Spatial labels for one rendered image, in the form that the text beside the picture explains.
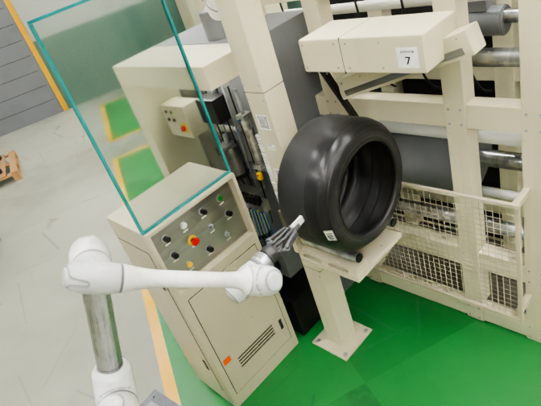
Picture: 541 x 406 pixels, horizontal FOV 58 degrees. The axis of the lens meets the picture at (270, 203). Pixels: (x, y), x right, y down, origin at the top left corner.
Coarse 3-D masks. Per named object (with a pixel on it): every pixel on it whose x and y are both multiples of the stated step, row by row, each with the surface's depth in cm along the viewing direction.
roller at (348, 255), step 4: (304, 240) 239; (308, 244) 237; (312, 244) 235; (316, 244) 233; (320, 248) 232; (324, 248) 230; (328, 252) 230; (332, 252) 226; (336, 252) 225; (340, 252) 223; (344, 252) 222; (348, 252) 220; (352, 252) 219; (356, 252) 218; (344, 256) 222; (348, 256) 220; (352, 256) 218; (356, 256) 217; (360, 256) 218; (352, 260) 219; (356, 260) 217; (360, 260) 218
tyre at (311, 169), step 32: (320, 128) 202; (352, 128) 197; (384, 128) 210; (288, 160) 203; (320, 160) 192; (352, 160) 243; (384, 160) 233; (288, 192) 202; (320, 192) 192; (352, 192) 246; (384, 192) 236; (288, 224) 213; (320, 224) 197; (352, 224) 238; (384, 224) 222
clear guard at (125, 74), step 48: (96, 0) 182; (144, 0) 195; (48, 48) 174; (96, 48) 186; (144, 48) 199; (96, 96) 189; (144, 96) 203; (192, 96) 219; (96, 144) 193; (144, 144) 208; (192, 144) 225; (144, 192) 212; (192, 192) 230
